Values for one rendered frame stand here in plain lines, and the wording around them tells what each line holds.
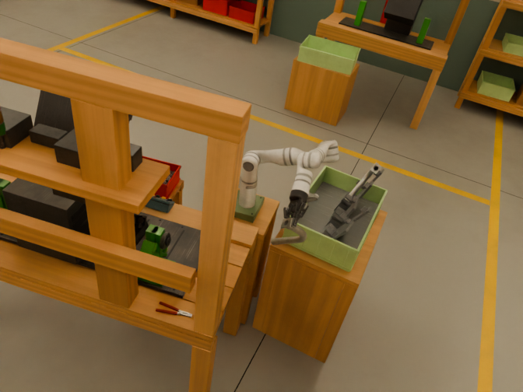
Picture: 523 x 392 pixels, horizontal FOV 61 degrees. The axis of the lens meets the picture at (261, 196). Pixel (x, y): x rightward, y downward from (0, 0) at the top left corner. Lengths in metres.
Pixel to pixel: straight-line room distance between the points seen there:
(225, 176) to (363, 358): 2.06
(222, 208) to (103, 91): 0.49
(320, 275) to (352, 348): 0.83
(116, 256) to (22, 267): 0.66
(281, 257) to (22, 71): 1.58
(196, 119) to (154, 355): 1.94
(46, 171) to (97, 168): 0.21
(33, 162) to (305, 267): 1.45
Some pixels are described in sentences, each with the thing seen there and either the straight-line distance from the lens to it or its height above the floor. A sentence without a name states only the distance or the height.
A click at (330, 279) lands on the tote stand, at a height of 0.73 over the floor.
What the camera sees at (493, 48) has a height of 0.85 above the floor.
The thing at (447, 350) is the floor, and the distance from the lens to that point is 3.46.
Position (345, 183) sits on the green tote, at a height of 0.90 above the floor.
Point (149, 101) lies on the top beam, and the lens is 1.32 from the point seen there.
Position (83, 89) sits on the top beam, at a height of 1.89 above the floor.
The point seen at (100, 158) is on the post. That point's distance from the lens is 1.53.
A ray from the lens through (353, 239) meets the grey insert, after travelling 2.56.
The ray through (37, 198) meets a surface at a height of 1.24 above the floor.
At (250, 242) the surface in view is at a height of 0.90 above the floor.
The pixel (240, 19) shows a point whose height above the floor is 0.29.
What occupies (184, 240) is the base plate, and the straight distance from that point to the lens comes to 2.29.
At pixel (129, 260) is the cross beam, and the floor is 1.26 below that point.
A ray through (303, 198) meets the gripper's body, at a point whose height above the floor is 1.40.
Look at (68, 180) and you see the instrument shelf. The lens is 1.64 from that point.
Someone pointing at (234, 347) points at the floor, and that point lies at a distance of 2.99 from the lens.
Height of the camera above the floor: 2.55
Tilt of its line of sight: 39 degrees down
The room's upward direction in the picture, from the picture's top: 10 degrees clockwise
